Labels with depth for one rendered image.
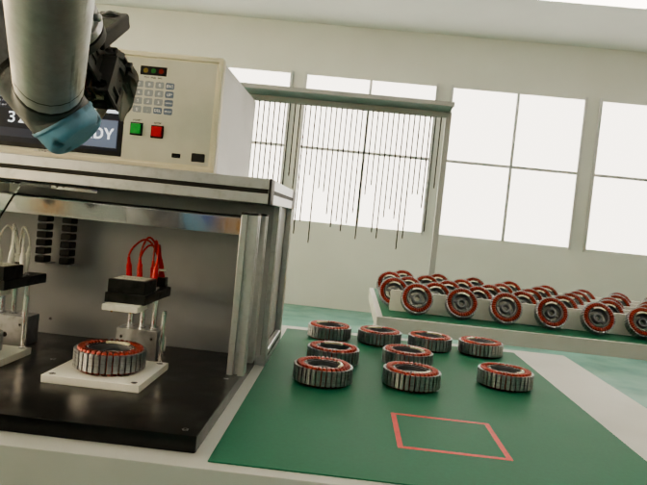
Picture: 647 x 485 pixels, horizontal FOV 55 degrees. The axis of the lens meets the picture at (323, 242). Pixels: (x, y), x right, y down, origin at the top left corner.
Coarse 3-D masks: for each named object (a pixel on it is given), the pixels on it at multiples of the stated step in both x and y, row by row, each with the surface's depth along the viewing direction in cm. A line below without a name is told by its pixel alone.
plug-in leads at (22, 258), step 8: (8, 224) 116; (16, 232) 116; (24, 232) 115; (16, 240) 118; (24, 240) 114; (0, 248) 114; (16, 248) 118; (24, 248) 114; (0, 256) 114; (16, 256) 119; (24, 256) 114; (24, 264) 114; (24, 272) 114
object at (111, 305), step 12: (120, 276) 108; (132, 276) 110; (108, 288) 105; (120, 288) 105; (132, 288) 105; (144, 288) 105; (168, 288) 118; (108, 300) 105; (120, 300) 105; (132, 300) 105; (144, 300) 105; (156, 300) 111; (132, 312) 103; (144, 312) 115; (156, 312) 115; (132, 324) 115; (156, 324) 115
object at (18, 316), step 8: (0, 312) 116; (8, 312) 116; (16, 312) 117; (0, 320) 114; (8, 320) 114; (16, 320) 114; (32, 320) 116; (0, 328) 114; (8, 328) 114; (16, 328) 114; (32, 328) 116; (8, 336) 114; (16, 336) 114; (32, 336) 117; (8, 344) 114; (16, 344) 114
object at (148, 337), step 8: (120, 328) 113; (128, 328) 113; (136, 328) 113; (144, 328) 114; (152, 328) 114; (160, 328) 116; (120, 336) 113; (128, 336) 113; (136, 336) 113; (144, 336) 113; (152, 336) 113; (144, 344) 113; (152, 344) 113; (152, 352) 113; (152, 360) 113
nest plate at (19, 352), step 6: (6, 348) 106; (12, 348) 107; (18, 348) 107; (24, 348) 108; (30, 348) 109; (0, 354) 102; (6, 354) 103; (12, 354) 103; (18, 354) 105; (24, 354) 107; (0, 360) 99; (6, 360) 101; (12, 360) 103; (0, 366) 100
